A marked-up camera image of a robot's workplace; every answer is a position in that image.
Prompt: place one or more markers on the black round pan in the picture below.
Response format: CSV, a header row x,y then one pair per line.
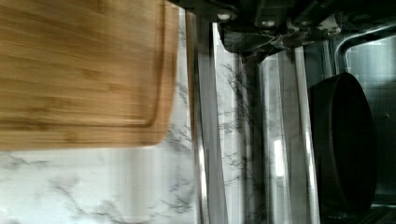
x,y
343,136

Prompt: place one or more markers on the glass oven door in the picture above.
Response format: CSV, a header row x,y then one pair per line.
x,y
251,134

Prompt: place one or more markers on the stainless steel toaster oven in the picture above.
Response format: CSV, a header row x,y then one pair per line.
x,y
338,36

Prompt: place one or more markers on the bamboo cutting board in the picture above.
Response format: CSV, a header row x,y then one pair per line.
x,y
86,73

